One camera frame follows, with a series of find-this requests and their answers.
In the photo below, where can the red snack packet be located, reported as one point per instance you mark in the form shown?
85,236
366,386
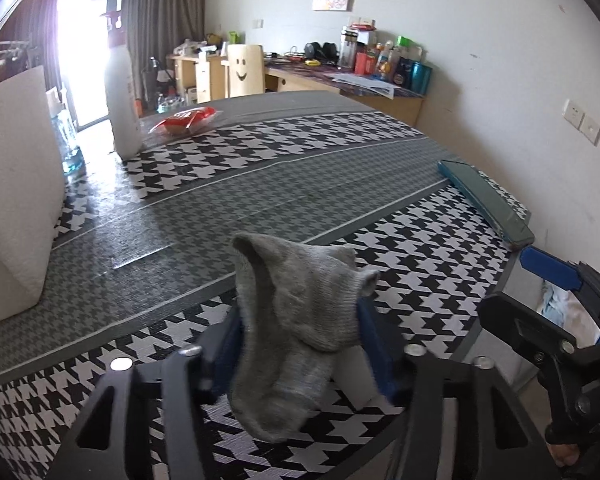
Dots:
185,120

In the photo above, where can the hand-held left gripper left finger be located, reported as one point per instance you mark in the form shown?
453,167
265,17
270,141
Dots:
222,360

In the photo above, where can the green packet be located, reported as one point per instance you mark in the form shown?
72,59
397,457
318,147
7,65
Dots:
235,37

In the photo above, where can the clear blue glass bottle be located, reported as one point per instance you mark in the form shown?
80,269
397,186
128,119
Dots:
70,145

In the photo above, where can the white foam box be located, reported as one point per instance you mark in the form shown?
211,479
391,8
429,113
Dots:
15,185

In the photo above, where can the brown curtain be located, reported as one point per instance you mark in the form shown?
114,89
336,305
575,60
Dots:
170,10

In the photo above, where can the desk with patterned cover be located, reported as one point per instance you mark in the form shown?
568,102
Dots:
405,105

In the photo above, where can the wooden smiley face chair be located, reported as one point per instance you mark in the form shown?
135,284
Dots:
242,67

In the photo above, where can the pale crumpled cloth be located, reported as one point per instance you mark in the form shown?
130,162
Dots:
560,305

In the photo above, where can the dark green smartphone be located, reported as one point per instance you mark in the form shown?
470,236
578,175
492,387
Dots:
485,200

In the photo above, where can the glass balcony door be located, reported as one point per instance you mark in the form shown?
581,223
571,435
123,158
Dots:
80,35

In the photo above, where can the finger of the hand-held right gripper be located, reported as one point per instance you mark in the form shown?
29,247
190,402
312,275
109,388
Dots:
550,269
525,325

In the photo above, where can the white spray bottle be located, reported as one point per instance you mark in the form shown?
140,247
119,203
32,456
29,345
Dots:
122,100

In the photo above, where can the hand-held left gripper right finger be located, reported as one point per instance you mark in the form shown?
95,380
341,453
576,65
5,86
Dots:
380,360

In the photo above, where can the black headphones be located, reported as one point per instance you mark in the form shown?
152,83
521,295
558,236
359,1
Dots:
320,51

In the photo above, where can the cluster of toiletry bottles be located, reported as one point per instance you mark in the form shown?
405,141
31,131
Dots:
385,60

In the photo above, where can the houndstooth tablecloth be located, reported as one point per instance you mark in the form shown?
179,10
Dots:
280,170

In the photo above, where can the light wooden desk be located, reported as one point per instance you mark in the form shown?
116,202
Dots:
187,72

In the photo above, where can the white paper sheet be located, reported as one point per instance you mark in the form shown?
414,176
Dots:
365,84

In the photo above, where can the grey sock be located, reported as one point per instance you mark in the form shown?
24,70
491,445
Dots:
300,310

